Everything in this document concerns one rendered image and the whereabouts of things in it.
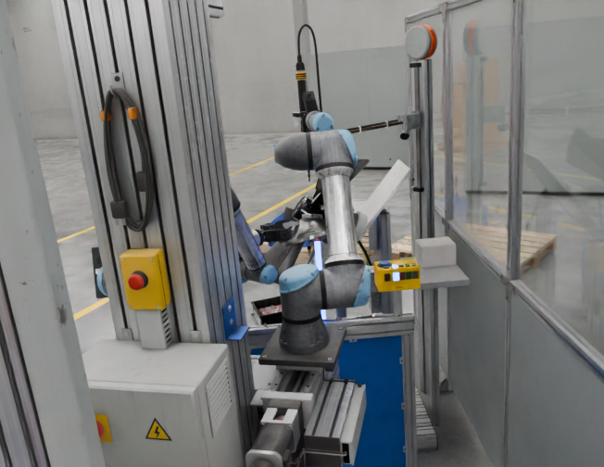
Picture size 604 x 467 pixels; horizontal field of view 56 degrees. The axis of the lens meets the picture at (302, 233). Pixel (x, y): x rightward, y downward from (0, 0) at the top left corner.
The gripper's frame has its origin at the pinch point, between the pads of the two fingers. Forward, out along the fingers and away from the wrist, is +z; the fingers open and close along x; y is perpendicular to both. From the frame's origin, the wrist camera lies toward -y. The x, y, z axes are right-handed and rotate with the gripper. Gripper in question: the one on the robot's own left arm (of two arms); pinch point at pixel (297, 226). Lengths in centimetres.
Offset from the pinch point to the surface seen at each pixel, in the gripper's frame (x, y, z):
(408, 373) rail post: 62, -40, 15
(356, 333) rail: 41, -30, -2
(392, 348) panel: 50, -36, 11
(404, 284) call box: 22, -46, 12
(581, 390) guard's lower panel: 43, -113, 9
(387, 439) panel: 92, -29, 8
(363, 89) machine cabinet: -68, 496, 537
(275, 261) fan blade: 16.8, 17.7, -2.1
